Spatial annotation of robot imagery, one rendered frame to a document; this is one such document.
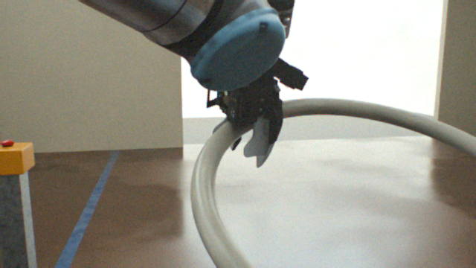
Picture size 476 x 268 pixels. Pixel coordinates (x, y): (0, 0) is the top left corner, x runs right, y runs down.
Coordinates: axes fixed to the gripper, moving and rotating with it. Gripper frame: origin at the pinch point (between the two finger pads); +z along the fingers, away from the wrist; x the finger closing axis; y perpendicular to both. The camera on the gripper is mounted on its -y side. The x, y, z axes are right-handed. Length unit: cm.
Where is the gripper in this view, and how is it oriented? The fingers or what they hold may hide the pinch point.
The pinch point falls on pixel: (249, 150)
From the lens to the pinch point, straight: 68.1
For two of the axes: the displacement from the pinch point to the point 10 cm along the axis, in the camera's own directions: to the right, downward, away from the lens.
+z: -1.0, 8.4, 5.3
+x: 6.9, 4.4, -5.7
